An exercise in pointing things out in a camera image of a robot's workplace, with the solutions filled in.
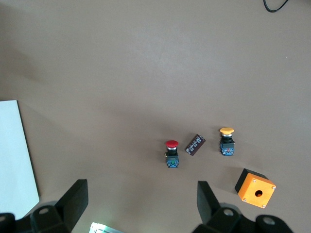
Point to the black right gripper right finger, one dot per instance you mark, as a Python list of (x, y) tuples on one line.
[(209, 206)]

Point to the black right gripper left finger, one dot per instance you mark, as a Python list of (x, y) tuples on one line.
[(70, 204)]

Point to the red push button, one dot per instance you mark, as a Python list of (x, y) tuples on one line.
[(172, 155)]

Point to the yellow push button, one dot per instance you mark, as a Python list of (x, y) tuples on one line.
[(227, 143)]

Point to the white drawer cabinet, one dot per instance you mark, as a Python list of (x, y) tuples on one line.
[(14, 150)]

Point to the dark brown terminal block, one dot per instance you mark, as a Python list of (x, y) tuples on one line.
[(195, 145)]

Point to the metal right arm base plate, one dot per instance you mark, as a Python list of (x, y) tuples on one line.
[(104, 228)]

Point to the orange button enclosure box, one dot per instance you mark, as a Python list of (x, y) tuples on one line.
[(256, 191)]

